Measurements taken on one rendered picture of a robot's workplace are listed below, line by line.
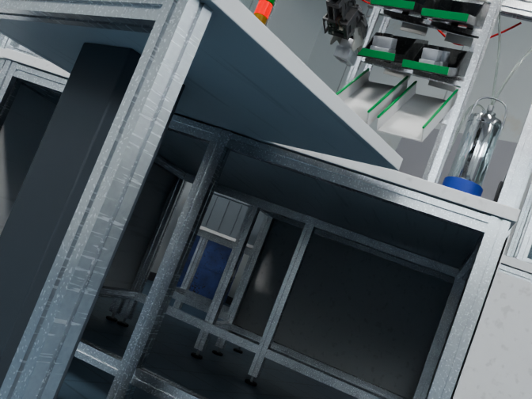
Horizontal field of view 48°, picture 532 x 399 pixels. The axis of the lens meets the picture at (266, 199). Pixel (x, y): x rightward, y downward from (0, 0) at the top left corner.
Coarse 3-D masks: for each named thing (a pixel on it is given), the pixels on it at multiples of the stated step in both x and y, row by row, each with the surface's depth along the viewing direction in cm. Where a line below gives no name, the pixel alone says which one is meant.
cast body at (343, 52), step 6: (342, 42) 165; (348, 42) 164; (336, 48) 164; (342, 48) 164; (348, 48) 163; (336, 54) 164; (342, 54) 164; (348, 54) 163; (354, 54) 166; (342, 60) 168; (348, 60) 164; (354, 60) 167
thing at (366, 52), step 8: (376, 32) 184; (400, 40) 193; (408, 40) 192; (416, 40) 179; (424, 40) 185; (368, 48) 182; (400, 48) 193; (408, 48) 176; (416, 48) 181; (368, 56) 172; (376, 56) 169; (384, 56) 168; (392, 56) 167; (400, 56) 171; (408, 56) 177
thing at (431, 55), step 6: (426, 48) 166; (432, 48) 166; (438, 48) 166; (426, 54) 166; (432, 54) 165; (438, 54) 165; (420, 60) 166; (426, 60) 165; (432, 60) 165; (438, 60) 167
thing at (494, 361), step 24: (504, 264) 204; (528, 264) 200; (504, 288) 201; (528, 288) 199; (504, 312) 199; (528, 312) 198; (480, 336) 200; (504, 336) 198; (528, 336) 196; (480, 360) 198; (504, 360) 197; (528, 360) 195; (480, 384) 197; (504, 384) 195; (528, 384) 194
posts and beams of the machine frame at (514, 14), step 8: (456, 0) 282; (464, 0) 281; (472, 0) 280; (488, 0) 278; (512, 0) 275; (520, 0) 275; (528, 0) 274; (504, 8) 276; (512, 8) 275; (520, 8) 274; (528, 8) 273; (512, 16) 277; (520, 16) 275; (528, 16) 272
